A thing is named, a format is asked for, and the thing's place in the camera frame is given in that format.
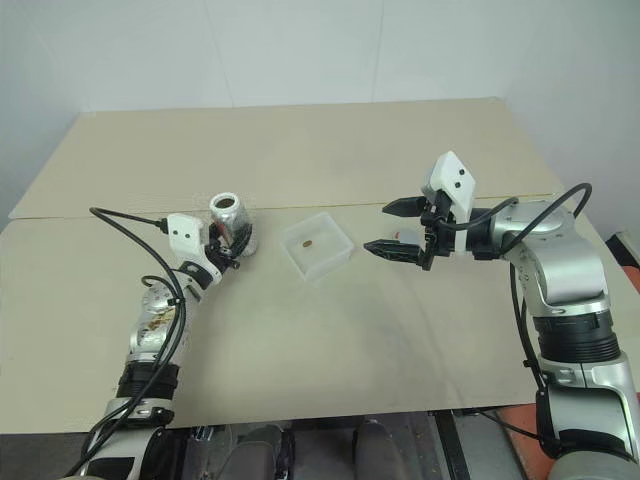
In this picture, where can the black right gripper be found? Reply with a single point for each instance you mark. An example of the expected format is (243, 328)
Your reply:
(436, 235)

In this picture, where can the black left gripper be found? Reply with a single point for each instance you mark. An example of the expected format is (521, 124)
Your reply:
(222, 252)

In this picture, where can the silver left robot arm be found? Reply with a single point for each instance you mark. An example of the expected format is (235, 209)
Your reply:
(150, 325)

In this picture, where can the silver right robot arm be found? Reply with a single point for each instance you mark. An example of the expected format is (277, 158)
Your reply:
(565, 260)

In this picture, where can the clear plastic container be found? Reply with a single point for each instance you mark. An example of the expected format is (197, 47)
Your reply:
(320, 260)

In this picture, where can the red object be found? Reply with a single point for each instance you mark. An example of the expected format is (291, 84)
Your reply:
(627, 265)

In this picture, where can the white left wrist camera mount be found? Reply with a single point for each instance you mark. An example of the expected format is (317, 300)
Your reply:
(182, 232)

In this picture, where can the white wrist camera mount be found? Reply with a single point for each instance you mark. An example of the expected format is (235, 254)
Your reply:
(452, 175)
(182, 232)

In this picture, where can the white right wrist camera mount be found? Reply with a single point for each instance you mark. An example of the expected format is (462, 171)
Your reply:
(452, 175)

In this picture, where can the black metal frame bar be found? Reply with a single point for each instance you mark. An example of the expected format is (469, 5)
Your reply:
(452, 450)

